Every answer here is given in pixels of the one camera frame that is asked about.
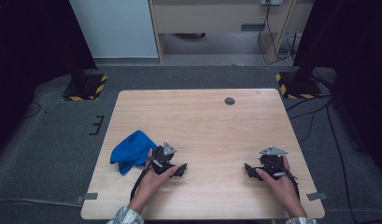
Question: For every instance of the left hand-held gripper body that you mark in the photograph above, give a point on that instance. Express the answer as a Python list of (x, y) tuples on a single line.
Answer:
[(162, 157)]

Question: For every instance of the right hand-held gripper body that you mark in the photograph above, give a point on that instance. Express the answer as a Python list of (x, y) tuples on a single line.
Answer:
[(271, 161)]

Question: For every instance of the blue cloth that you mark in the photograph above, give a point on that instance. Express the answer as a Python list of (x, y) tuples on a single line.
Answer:
[(132, 152)]

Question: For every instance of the person's left hand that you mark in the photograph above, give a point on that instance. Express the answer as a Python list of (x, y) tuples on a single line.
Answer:
[(149, 183)]

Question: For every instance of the person's right hand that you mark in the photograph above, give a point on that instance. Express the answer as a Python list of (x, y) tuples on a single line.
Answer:
[(282, 189)]

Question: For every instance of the grey tape piece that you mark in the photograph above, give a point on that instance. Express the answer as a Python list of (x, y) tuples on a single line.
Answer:
[(89, 197), (317, 196)]

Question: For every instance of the grey round table grommet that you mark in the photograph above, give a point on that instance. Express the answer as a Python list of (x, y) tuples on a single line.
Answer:
[(229, 101)]

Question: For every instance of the black tape floor mark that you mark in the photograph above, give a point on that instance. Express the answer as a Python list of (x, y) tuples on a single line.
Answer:
[(97, 126)]

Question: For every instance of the black stand with striped base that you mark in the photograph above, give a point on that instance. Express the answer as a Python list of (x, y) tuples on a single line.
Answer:
[(299, 87), (86, 88)]

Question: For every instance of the white panel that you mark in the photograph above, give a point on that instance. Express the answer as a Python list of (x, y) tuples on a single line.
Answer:
[(117, 28)]

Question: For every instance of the dark curtain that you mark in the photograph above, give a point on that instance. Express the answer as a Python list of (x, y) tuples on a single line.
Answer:
[(350, 46), (33, 46)]

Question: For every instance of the white power strip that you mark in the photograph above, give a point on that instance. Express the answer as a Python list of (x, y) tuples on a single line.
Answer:
[(271, 2)]

